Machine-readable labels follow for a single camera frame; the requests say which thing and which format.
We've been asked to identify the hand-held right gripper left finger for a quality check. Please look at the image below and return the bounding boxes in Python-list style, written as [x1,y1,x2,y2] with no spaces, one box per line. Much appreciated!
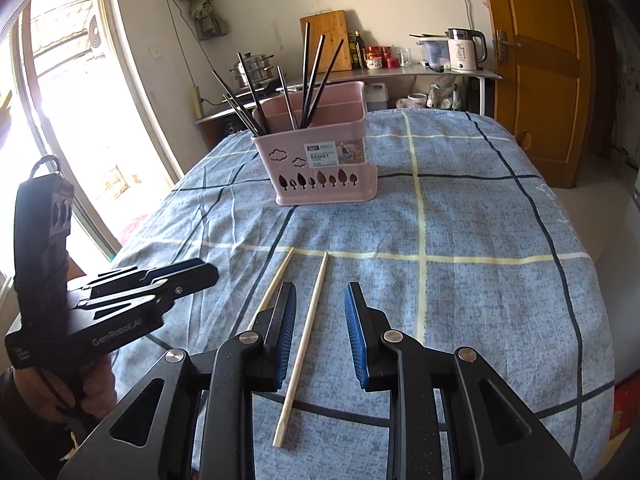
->
[57,281,299,480]

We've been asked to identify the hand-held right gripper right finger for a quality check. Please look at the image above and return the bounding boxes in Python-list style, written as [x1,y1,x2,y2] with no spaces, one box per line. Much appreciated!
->
[342,281,583,480]

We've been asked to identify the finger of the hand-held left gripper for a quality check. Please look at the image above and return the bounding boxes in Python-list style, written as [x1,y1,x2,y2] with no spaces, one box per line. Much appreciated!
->
[74,263,220,319]
[82,258,207,291]

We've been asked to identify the light wooden chopstick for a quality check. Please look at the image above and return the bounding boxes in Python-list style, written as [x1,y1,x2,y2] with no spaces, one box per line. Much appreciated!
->
[248,247,295,328]
[272,251,331,448]

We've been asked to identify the bunch of dark chopsticks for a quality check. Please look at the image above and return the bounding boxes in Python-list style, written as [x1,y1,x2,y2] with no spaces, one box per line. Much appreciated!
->
[210,21,347,137]

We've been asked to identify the pink plastic utensil basket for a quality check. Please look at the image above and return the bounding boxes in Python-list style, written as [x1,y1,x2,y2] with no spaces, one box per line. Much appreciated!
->
[251,81,379,207]

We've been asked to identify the person's left forearm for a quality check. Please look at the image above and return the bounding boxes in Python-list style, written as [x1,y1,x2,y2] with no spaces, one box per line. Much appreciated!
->
[0,365,76,480]

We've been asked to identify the person's left hand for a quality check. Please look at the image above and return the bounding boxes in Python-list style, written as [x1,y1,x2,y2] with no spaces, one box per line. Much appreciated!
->
[12,356,119,420]

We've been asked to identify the arched window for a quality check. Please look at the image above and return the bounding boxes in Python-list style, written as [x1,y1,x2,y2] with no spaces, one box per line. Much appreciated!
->
[0,0,187,282]

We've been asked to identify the low steel shelf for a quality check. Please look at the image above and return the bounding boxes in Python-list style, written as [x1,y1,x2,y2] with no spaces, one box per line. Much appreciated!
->
[194,91,262,152]

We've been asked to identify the blue plaid tablecloth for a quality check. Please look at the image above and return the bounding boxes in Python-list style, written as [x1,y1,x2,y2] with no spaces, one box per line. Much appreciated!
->
[107,109,616,480]

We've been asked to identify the black induction cooker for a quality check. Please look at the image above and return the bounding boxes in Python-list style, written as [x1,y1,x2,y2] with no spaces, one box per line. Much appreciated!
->
[227,82,287,100]

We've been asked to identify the steel steamer pot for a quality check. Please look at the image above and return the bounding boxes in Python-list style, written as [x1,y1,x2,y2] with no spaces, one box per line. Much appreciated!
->
[229,52,276,86]

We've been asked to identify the white plastic jug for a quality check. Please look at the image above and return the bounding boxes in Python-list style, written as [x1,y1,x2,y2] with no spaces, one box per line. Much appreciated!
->
[363,82,391,111]

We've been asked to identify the crumpled plastic bags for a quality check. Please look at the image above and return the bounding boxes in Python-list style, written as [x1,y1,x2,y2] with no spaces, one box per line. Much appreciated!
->
[427,77,469,111]

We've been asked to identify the cloth wrapped pipe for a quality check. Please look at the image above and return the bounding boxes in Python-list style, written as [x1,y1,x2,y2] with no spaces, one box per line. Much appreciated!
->
[181,0,229,41]

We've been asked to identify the red box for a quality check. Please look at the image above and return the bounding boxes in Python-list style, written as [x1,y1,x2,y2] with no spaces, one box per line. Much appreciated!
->
[612,375,640,442]

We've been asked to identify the steel kitchen table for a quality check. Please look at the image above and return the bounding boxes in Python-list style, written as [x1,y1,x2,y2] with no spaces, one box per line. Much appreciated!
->
[357,67,504,117]

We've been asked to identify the wooden cutting board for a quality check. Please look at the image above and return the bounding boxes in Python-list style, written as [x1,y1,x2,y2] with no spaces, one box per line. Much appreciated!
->
[300,10,352,74]

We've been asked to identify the water filter pitcher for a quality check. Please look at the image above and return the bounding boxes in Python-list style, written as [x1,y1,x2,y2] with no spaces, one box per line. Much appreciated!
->
[409,33,451,67]

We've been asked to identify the white electric kettle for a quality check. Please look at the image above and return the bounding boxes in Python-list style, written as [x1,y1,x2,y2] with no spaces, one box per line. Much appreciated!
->
[446,27,489,72]

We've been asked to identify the brown wooden door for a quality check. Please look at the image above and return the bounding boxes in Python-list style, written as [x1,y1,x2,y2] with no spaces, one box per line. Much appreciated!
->
[477,0,594,189]

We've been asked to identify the metal door handle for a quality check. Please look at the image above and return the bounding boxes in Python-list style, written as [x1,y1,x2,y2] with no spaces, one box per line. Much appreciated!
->
[494,29,521,61]

